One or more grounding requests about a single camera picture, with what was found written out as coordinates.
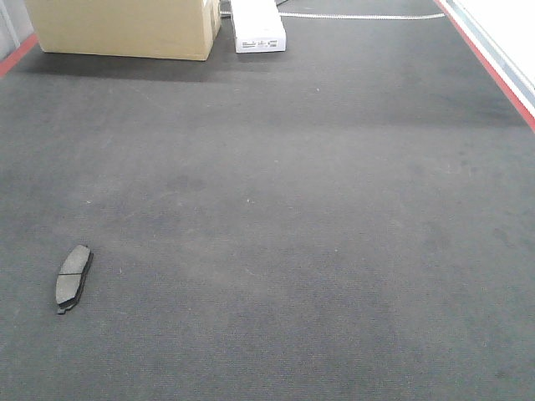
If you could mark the grey brake pad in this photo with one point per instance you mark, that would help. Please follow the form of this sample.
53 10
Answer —
71 278

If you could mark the long white carton box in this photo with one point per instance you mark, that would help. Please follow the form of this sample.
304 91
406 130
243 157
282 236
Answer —
257 27

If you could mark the large cardboard box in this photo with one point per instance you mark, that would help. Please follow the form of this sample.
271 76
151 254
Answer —
183 30

